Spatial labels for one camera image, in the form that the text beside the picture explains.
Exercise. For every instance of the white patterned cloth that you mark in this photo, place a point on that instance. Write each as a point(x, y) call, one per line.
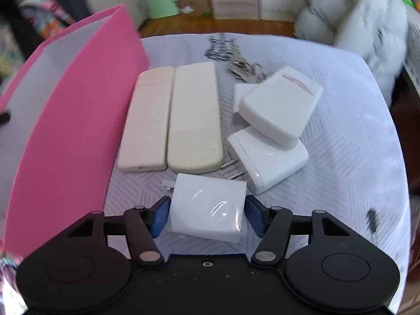
point(347, 137)

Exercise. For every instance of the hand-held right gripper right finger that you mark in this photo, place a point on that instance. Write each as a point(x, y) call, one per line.
point(254, 217)

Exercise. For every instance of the cream remote control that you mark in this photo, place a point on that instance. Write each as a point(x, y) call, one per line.
point(194, 118)

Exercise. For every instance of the glossy white charger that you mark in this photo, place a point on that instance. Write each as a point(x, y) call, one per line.
point(206, 208)

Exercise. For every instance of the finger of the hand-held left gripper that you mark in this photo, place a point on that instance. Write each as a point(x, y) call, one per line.
point(4, 117)

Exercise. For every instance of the white charger with metal prongs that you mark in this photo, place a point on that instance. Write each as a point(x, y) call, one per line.
point(272, 164)

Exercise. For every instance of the white fur coat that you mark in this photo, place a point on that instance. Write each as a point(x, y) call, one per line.
point(357, 16)

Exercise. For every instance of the brown cardboard box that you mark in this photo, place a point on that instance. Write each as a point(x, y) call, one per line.
point(193, 6)

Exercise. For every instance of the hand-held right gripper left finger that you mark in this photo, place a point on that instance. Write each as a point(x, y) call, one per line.
point(159, 217)

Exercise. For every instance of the pink cardboard box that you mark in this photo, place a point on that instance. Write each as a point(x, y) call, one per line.
point(75, 121)

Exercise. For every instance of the silver keys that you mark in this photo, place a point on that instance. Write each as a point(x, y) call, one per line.
point(244, 69)

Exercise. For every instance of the white charger with red print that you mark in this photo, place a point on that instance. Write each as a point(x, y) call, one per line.
point(279, 105)

